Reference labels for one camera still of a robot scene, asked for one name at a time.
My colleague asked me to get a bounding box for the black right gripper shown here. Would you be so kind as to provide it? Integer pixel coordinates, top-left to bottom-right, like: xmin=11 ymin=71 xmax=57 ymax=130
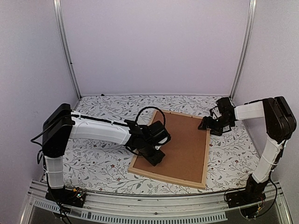
xmin=197 ymin=116 xmax=233 ymax=137

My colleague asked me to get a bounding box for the light wooden picture frame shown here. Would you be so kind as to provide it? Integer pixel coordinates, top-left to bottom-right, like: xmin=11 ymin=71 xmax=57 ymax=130
xmin=127 ymin=109 xmax=211 ymax=189

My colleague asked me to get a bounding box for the brown backing board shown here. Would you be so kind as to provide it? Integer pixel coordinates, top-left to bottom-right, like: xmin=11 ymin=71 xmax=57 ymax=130
xmin=131 ymin=111 xmax=208 ymax=184

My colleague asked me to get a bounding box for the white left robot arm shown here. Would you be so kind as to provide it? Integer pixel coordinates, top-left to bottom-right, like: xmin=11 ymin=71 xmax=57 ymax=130
xmin=30 ymin=103 xmax=171 ymax=203

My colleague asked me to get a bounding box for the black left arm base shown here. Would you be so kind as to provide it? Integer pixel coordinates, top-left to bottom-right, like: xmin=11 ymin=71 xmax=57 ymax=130
xmin=45 ymin=187 xmax=86 ymax=208

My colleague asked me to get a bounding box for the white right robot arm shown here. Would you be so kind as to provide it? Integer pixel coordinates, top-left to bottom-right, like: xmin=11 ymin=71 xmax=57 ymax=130
xmin=198 ymin=96 xmax=297 ymax=184

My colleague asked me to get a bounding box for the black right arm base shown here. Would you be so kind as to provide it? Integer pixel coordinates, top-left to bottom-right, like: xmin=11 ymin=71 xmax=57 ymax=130
xmin=224 ymin=175 xmax=269 ymax=208

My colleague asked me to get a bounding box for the floral patterned table cover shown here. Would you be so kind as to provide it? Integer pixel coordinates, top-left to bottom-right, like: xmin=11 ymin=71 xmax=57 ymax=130
xmin=64 ymin=95 xmax=259 ymax=195

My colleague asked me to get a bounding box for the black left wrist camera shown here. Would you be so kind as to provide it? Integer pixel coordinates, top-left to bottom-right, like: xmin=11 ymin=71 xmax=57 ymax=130
xmin=135 ymin=106 xmax=171 ymax=146

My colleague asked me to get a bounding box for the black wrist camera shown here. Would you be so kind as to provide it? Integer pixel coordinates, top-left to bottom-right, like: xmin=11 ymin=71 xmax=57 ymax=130
xmin=209 ymin=97 xmax=234 ymax=117
xmin=135 ymin=106 xmax=171 ymax=146

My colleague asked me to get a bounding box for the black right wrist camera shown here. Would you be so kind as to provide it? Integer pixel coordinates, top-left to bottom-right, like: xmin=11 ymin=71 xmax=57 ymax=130
xmin=209 ymin=97 xmax=234 ymax=117

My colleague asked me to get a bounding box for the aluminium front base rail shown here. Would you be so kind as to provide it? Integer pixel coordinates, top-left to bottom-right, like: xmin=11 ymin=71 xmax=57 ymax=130
xmin=19 ymin=181 xmax=295 ymax=224

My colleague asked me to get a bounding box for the right aluminium corner post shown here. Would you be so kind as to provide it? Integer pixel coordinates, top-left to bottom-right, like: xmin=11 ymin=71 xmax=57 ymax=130
xmin=229 ymin=0 xmax=257 ymax=100

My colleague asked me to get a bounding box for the aluminium corner post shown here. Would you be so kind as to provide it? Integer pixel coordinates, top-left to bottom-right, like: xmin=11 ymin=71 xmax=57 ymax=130
xmin=229 ymin=0 xmax=257 ymax=100
xmin=53 ymin=0 xmax=82 ymax=100

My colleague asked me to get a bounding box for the left aluminium corner post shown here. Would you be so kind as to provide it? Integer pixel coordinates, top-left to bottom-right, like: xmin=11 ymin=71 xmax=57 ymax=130
xmin=53 ymin=0 xmax=82 ymax=100

